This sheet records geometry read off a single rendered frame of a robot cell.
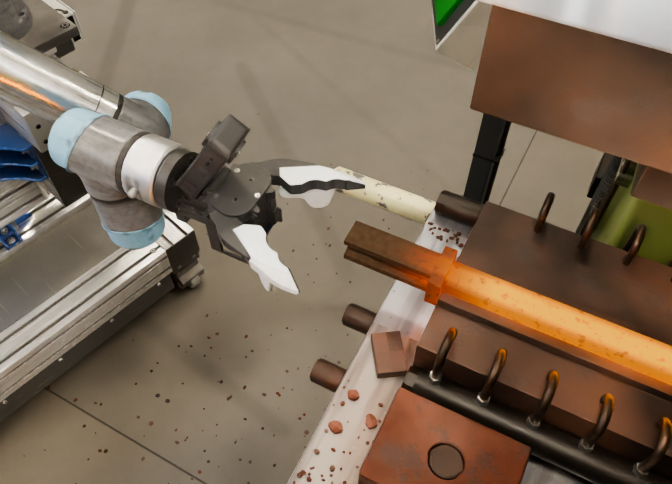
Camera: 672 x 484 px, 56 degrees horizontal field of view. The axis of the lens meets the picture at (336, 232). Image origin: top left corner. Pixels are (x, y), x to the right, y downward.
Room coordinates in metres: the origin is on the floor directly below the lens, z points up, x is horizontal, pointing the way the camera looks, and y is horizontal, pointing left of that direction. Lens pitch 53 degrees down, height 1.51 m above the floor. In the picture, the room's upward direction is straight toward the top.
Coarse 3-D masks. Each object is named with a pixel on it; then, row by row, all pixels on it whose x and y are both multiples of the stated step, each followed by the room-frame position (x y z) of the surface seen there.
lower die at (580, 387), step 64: (512, 256) 0.36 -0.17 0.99; (576, 256) 0.37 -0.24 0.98; (640, 256) 0.37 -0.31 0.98; (448, 320) 0.29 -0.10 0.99; (512, 320) 0.28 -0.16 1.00; (640, 320) 0.29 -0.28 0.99; (512, 384) 0.23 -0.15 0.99; (576, 384) 0.23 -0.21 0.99; (640, 384) 0.22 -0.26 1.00; (640, 448) 0.17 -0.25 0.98
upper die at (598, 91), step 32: (512, 32) 0.26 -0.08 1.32; (544, 32) 0.25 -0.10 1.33; (576, 32) 0.24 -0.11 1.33; (480, 64) 0.26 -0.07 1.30; (512, 64) 0.26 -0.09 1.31; (544, 64) 0.25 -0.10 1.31; (576, 64) 0.24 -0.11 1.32; (608, 64) 0.24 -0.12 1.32; (640, 64) 0.23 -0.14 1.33; (480, 96) 0.26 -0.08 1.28; (512, 96) 0.25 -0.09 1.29; (544, 96) 0.25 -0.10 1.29; (576, 96) 0.24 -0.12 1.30; (608, 96) 0.23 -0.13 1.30; (640, 96) 0.23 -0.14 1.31; (544, 128) 0.24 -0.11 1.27; (576, 128) 0.24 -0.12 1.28; (608, 128) 0.23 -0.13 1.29; (640, 128) 0.23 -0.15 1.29; (640, 160) 0.22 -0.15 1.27
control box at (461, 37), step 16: (432, 0) 0.84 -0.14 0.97; (464, 0) 0.75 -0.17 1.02; (432, 16) 0.80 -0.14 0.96; (464, 16) 0.73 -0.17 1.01; (480, 16) 0.72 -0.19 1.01; (448, 32) 0.73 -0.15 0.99; (464, 32) 0.72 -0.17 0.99; (480, 32) 0.72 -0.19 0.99; (448, 48) 0.72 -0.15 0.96; (464, 48) 0.72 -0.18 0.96; (480, 48) 0.72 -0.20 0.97; (464, 64) 0.72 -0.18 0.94
